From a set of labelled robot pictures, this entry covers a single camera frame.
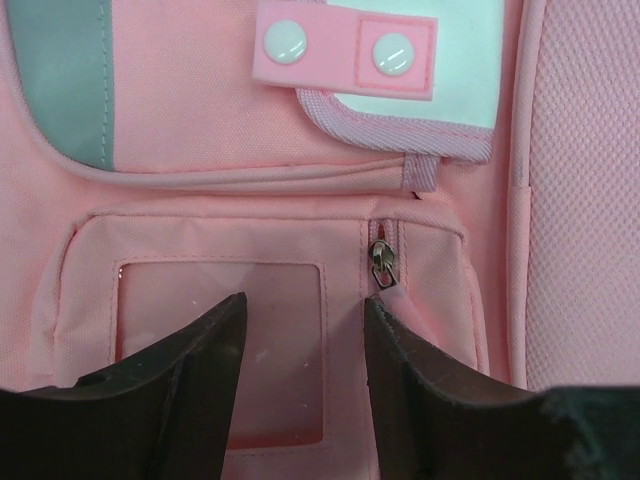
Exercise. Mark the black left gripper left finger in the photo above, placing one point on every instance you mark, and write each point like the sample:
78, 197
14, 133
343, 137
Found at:
162, 413

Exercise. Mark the pink student backpack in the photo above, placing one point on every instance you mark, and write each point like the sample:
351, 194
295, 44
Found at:
472, 165

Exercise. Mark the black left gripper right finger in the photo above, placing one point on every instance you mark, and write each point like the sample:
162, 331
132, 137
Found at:
436, 418

